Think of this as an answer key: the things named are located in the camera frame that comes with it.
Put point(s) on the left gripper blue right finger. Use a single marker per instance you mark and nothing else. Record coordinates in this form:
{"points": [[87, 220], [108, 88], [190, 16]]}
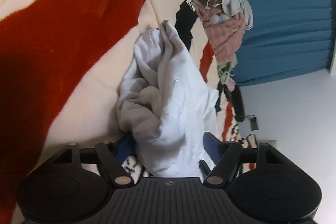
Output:
{"points": [[214, 147]]}

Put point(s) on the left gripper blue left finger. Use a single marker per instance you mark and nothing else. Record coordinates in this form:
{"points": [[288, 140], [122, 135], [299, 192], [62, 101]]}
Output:
{"points": [[124, 147]]}

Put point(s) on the white shirt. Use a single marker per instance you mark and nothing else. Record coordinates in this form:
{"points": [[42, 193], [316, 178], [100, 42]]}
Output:
{"points": [[166, 105]]}

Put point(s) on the pile of laundry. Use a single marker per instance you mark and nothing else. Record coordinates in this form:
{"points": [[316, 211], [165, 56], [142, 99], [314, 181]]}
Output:
{"points": [[225, 23]]}

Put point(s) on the right blue curtain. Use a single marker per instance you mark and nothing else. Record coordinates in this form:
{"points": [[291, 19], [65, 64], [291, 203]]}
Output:
{"points": [[289, 38]]}

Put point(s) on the striped fleece blanket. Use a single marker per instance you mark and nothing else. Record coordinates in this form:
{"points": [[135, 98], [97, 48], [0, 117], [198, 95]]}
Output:
{"points": [[62, 62]]}

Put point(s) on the wall power socket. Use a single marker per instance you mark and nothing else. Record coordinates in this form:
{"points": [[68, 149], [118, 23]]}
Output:
{"points": [[253, 122]]}

